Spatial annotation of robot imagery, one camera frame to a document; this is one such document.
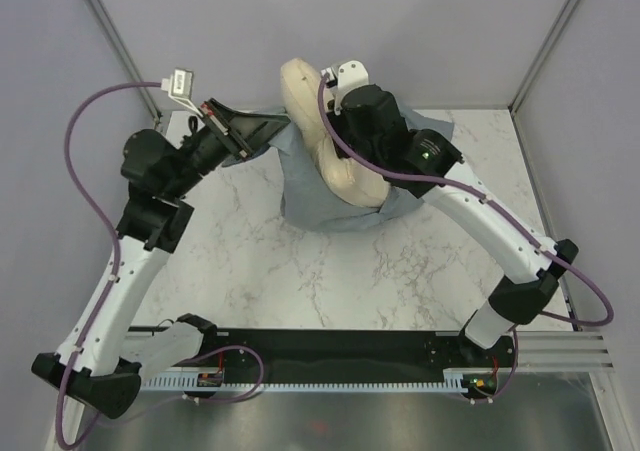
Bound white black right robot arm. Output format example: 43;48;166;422
328;85;578;366

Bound cream white pillow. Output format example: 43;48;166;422
280;58;390;208

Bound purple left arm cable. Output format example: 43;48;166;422
54;79;266;451

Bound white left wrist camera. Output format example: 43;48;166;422
160;68;204;118

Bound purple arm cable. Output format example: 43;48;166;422
54;79;266;451
317;70;615;407

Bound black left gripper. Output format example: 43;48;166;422
167;97;291;198

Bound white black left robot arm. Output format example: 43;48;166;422
31;99;290;419

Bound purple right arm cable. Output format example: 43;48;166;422
317;70;615;407

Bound blue denim pillowcase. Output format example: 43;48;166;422
222;105;455;234

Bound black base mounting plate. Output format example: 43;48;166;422
199;328;515;381

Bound white slotted cable duct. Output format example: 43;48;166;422
141;367;497;393

